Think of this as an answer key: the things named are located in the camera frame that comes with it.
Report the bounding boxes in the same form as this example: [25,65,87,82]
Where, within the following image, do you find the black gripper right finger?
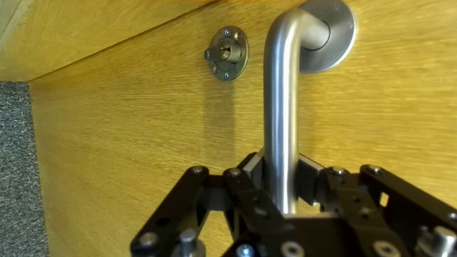
[296,155,324,206]

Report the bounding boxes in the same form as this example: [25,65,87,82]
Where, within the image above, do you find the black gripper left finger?
[239,152,264,189]

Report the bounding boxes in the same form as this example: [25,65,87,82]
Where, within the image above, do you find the silver metal door handle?
[263,0,357,215]

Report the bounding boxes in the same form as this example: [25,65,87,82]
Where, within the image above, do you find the round metal door lock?
[204,26,250,82]

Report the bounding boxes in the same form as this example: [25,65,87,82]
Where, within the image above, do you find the wooden door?
[0,0,457,257]

